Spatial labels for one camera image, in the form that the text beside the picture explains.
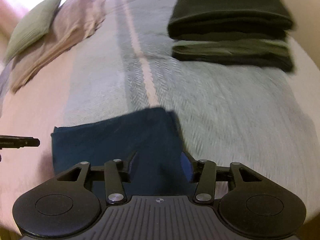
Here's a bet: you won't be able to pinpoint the green knit pillow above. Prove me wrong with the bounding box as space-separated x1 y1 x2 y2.
4 0 61 63

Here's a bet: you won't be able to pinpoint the folded dark green garment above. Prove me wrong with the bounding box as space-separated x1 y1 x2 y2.
172 39 294 72

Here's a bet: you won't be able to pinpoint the folded beige blanket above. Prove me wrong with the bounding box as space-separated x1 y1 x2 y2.
5 0 105 93

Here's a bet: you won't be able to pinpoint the dark blue denim jeans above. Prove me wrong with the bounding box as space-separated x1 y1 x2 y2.
51 108 195 196

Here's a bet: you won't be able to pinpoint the folded black garment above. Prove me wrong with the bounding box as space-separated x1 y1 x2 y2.
168 0 294 40

